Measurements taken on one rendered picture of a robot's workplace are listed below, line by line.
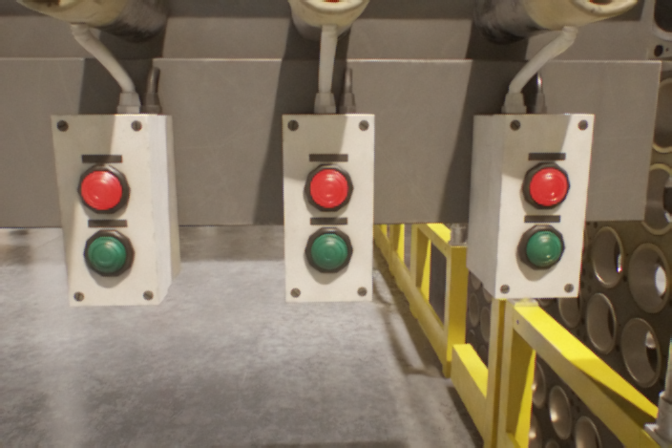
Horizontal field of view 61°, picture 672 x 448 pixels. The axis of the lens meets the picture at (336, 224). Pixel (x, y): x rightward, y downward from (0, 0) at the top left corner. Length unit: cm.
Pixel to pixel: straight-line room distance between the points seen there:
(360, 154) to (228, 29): 19
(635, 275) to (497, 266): 197
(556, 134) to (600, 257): 222
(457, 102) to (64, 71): 35
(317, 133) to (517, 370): 87
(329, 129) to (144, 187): 15
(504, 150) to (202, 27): 30
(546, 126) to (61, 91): 41
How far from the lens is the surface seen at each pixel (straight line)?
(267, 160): 53
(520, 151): 47
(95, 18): 44
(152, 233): 47
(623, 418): 85
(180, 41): 57
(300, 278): 46
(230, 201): 54
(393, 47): 57
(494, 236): 49
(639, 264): 243
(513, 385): 124
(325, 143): 44
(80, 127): 47
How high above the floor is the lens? 77
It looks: 12 degrees down
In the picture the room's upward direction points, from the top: straight up
